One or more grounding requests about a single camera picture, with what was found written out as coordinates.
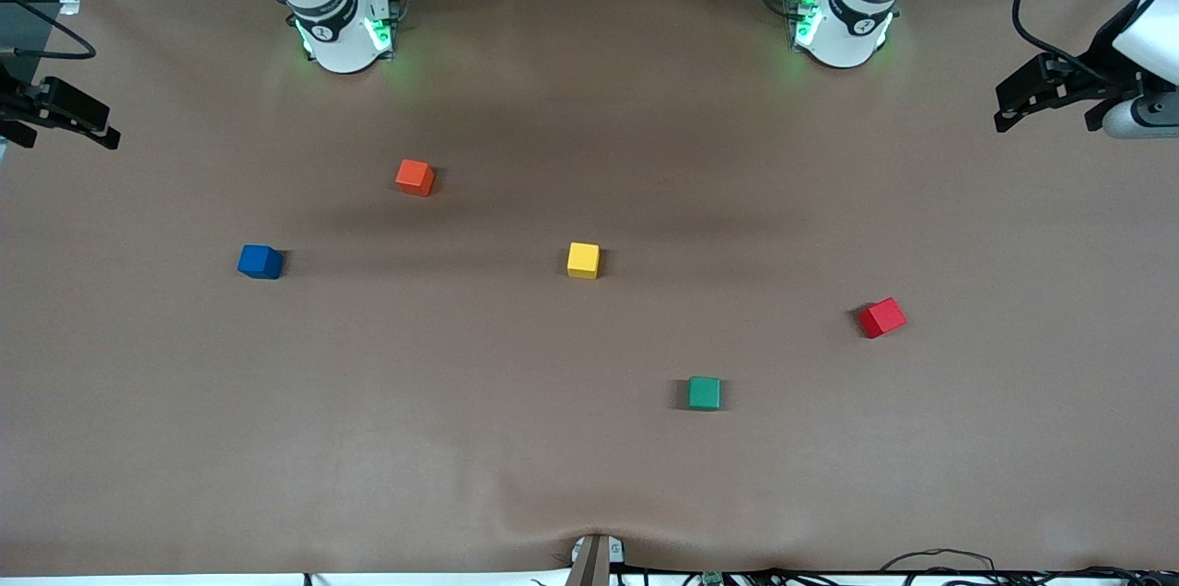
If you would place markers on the brown table cover sheet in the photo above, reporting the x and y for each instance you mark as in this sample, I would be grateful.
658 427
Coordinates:
589 475

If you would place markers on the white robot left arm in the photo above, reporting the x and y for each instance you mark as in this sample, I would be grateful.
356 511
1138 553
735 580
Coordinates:
847 38

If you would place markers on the orange wooden cube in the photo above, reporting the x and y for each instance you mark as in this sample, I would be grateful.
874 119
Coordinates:
414 178

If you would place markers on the blue wooden cube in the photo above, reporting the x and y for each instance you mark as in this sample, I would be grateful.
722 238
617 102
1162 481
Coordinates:
260 262

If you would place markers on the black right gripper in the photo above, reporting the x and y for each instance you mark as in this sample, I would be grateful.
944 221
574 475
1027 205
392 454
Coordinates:
17 103

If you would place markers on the red wooden cube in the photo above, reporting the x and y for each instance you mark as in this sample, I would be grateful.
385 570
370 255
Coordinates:
882 319

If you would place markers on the yellow wooden cube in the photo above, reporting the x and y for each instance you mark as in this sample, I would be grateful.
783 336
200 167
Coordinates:
583 259

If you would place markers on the green wooden cube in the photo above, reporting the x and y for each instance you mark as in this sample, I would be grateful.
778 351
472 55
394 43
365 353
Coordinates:
705 393

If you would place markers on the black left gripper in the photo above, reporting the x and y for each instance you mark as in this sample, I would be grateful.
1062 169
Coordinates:
1092 76

